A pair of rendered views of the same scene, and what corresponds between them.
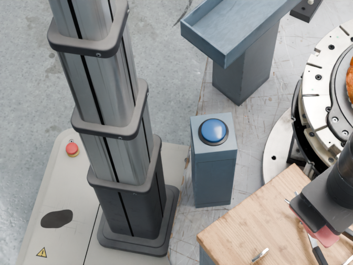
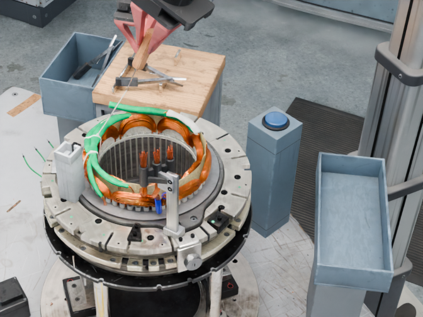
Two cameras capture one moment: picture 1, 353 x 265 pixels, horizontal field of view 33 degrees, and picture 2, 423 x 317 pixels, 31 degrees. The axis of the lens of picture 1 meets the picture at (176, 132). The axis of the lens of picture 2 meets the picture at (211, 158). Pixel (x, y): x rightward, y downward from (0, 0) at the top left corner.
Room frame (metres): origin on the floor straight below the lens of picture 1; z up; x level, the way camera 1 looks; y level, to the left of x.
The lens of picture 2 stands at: (1.16, -0.89, 1.89)
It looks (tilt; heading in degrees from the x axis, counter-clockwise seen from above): 41 degrees down; 136
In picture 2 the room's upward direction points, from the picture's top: 3 degrees clockwise
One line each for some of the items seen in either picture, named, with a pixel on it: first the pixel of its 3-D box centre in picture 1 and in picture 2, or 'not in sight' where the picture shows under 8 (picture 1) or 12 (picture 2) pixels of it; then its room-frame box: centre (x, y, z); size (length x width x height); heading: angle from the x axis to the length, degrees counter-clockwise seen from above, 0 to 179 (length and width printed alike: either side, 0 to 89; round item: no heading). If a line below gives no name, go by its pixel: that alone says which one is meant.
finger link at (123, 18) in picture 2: not in sight; (140, 25); (0.27, -0.22, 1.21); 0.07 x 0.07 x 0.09; 33
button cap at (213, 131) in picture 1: (213, 130); (276, 119); (0.45, -0.06, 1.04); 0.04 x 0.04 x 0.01
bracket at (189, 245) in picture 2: not in sight; (187, 252); (0.61, -0.41, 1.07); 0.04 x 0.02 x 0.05; 72
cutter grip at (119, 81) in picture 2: (352, 236); (126, 81); (0.24, -0.24, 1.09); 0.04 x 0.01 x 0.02; 48
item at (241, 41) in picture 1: (245, 43); (340, 268); (0.70, -0.15, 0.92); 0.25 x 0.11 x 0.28; 132
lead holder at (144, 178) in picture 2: not in sight; (157, 172); (0.57, -0.43, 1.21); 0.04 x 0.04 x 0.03; 24
